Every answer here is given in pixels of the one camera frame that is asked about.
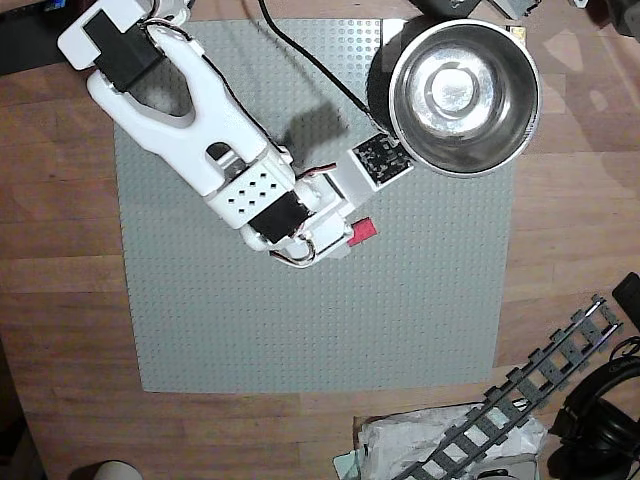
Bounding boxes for grey lego train track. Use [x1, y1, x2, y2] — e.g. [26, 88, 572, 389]
[399, 294, 626, 480]

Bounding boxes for white round cup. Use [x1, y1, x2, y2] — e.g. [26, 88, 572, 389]
[67, 459, 145, 480]

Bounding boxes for clear crumpled plastic bag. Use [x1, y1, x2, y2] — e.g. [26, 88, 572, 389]
[353, 403, 550, 480]

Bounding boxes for black electronics box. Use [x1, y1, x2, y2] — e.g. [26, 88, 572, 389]
[0, 0, 69, 77]

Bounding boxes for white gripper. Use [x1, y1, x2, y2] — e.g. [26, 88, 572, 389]
[272, 174, 354, 269]

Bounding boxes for stainless steel bowl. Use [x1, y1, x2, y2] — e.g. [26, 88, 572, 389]
[366, 17, 544, 179]

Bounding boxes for teal paper sheet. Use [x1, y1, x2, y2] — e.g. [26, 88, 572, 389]
[333, 448, 367, 480]

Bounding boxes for black bag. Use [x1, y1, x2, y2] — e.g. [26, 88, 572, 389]
[598, 0, 640, 37]

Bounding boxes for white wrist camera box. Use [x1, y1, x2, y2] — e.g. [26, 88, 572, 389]
[339, 133, 416, 201]

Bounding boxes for white paper sheet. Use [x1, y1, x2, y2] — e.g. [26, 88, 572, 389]
[380, 17, 409, 41]

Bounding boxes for black flat device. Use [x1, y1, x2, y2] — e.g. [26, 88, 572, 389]
[611, 272, 640, 322]

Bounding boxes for red lego block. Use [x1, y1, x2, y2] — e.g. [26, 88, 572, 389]
[347, 216, 378, 248]

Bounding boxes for black headphones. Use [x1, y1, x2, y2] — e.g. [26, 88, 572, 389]
[546, 335, 640, 480]

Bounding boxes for grey plastic part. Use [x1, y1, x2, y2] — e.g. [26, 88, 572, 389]
[485, 0, 543, 21]

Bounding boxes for black camera cable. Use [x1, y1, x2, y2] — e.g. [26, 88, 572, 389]
[257, 0, 399, 146]

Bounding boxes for dark grey bin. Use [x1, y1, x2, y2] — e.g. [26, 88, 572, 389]
[408, 0, 484, 17]

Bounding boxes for grey studded lego baseplate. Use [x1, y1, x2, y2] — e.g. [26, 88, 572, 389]
[112, 18, 519, 394]

